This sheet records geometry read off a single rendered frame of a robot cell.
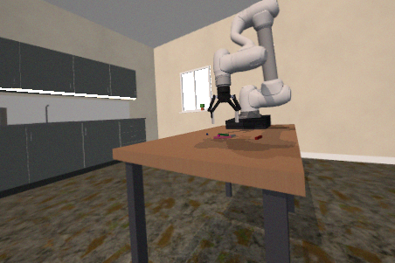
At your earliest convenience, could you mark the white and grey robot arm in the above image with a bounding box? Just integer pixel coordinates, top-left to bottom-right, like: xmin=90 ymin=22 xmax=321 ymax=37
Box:
xmin=213 ymin=0 xmax=291 ymax=119

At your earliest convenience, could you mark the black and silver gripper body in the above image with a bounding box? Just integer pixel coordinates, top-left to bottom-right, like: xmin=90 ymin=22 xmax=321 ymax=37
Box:
xmin=217 ymin=86 xmax=231 ymax=103

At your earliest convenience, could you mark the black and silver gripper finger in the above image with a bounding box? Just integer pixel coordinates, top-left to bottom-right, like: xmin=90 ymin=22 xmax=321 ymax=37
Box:
xmin=226 ymin=94 xmax=241 ymax=122
xmin=207 ymin=94 xmax=225 ymax=124

